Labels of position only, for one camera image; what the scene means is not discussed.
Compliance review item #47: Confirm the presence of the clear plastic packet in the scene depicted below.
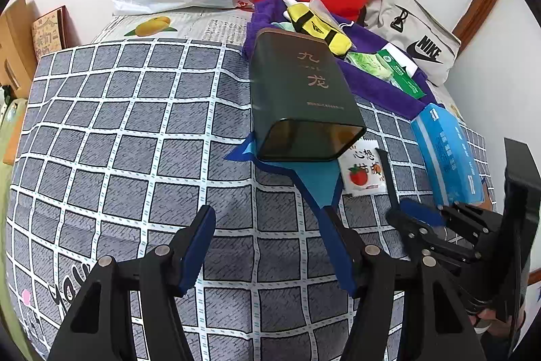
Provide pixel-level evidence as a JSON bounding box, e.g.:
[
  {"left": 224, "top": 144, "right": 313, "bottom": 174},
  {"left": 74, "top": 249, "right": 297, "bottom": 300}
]
[{"left": 308, "top": 0, "right": 341, "bottom": 27}]

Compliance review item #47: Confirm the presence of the wooden framed sign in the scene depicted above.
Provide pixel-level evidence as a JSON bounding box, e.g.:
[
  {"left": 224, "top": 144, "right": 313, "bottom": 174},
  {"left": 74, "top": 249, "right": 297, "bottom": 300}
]
[{"left": 31, "top": 5, "right": 81, "bottom": 62}]

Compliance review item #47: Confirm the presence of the person's right hand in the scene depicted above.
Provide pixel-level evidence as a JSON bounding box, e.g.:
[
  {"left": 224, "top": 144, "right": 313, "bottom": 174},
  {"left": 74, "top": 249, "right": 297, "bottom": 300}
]
[{"left": 469, "top": 308, "right": 505, "bottom": 334}]

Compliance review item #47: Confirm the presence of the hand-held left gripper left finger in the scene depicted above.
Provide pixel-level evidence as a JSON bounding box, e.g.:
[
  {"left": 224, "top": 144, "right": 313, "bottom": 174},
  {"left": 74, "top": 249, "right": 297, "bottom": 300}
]
[{"left": 47, "top": 204, "right": 217, "bottom": 361}]

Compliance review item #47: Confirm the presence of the white tomato print wipe packet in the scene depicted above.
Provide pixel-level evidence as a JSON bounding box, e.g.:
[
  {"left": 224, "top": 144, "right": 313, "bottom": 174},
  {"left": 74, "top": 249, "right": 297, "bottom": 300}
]
[{"left": 337, "top": 139, "right": 386, "bottom": 197}]

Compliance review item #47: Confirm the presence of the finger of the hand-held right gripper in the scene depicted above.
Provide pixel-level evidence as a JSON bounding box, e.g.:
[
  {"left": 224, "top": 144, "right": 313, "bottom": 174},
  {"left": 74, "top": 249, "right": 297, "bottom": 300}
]
[
  {"left": 375, "top": 149, "right": 427, "bottom": 256},
  {"left": 397, "top": 198, "right": 479, "bottom": 261}
]

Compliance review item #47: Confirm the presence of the green white plastic packet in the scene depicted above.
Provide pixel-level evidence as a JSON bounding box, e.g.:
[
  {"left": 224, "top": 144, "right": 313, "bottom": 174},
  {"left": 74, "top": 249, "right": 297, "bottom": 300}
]
[{"left": 377, "top": 44, "right": 427, "bottom": 99}]

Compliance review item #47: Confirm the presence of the dark green tin box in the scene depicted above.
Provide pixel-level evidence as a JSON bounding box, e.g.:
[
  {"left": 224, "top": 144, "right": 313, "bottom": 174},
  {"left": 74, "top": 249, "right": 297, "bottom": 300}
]
[{"left": 249, "top": 28, "right": 368, "bottom": 163}]

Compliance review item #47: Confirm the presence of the purple towel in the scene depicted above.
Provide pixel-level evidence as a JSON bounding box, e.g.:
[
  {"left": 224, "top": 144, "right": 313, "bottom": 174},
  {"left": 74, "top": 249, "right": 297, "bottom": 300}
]
[{"left": 242, "top": 0, "right": 432, "bottom": 120}]

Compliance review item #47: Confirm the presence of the grey checked bed sheet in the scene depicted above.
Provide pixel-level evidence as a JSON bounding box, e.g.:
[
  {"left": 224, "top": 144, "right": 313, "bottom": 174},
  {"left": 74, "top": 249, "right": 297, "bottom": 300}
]
[{"left": 0, "top": 12, "right": 493, "bottom": 361}]

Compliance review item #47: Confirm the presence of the brown cardboard box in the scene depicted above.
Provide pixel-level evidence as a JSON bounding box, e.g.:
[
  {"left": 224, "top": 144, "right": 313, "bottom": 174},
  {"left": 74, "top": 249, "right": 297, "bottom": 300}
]
[{"left": 0, "top": 0, "right": 39, "bottom": 89}]

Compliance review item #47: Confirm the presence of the beige fabric bag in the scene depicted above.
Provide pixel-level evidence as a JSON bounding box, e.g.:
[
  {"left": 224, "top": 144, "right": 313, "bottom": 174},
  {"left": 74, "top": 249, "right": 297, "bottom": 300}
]
[{"left": 359, "top": 0, "right": 462, "bottom": 87}]

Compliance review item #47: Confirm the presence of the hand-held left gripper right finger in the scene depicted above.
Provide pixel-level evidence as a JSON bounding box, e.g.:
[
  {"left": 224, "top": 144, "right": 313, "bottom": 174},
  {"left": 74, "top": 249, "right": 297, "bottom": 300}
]
[{"left": 320, "top": 205, "right": 487, "bottom": 361}]

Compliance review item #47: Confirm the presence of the brown wooden door frame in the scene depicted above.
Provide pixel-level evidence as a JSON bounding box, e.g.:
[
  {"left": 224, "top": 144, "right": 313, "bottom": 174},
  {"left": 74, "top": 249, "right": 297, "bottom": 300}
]
[{"left": 454, "top": 0, "right": 508, "bottom": 44}]

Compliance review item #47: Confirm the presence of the blue tissue pack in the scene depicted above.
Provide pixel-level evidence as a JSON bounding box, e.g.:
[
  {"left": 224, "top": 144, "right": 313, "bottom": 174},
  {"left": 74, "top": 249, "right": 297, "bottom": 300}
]
[{"left": 411, "top": 103, "right": 486, "bottom": 207}]

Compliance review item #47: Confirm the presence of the yellow black pouch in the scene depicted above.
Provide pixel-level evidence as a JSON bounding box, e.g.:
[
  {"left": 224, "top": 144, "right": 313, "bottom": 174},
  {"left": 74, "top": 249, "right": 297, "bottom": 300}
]
[{"left": 287, "top": 3, "right": 352, "bottom": 58}]

